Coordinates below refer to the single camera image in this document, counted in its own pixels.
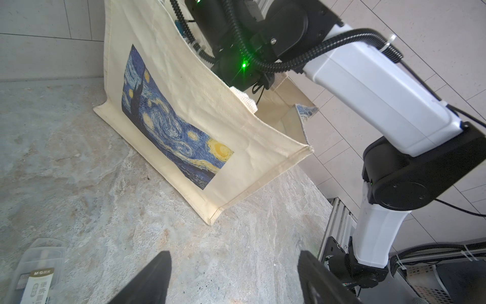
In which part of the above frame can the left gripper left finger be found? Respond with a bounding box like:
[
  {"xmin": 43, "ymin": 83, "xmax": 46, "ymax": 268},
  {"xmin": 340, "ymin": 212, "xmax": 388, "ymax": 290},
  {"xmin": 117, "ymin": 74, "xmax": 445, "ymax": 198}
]
[{"xmin": 109, "ymin": 251, "xmax": 172, "ymax": 304}]

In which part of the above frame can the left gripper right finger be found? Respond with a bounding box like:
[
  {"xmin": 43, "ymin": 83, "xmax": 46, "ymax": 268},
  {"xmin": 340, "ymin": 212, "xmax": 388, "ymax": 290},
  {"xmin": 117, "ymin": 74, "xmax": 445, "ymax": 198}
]
[{"xmin": 297, "ymin": 251, "xmax": 361, "ymax": 304}]

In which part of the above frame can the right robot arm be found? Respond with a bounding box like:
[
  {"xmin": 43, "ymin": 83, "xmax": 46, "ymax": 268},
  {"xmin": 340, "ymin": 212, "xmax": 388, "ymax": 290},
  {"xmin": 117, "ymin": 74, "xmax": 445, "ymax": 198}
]
[{"xmin": 171, "ymin": 1, "xmax": 485, "ymax": 288}]

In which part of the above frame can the small clear compass case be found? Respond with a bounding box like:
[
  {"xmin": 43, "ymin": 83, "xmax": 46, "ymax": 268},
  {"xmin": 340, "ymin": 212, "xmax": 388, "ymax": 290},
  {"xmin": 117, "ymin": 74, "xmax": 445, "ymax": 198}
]
[{"xmin": 3, "ymin": 238, "xmax": 67, "ymax": 303}]

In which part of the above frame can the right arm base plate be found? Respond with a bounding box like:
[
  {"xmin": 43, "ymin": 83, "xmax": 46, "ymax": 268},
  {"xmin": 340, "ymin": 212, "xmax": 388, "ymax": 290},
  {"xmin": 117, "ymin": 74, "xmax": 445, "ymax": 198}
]
[{"xmin": 321, "ymin": 236, "xmax": 353, "ymax": 283}]

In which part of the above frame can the aluminium mounting rail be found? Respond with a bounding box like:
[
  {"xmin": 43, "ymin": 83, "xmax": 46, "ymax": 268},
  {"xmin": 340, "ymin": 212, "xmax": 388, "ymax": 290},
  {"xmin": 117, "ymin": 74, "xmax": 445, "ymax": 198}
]
[{"xmin": 318, "ymin": 197, "xmax": 357, "ymax": 261}]

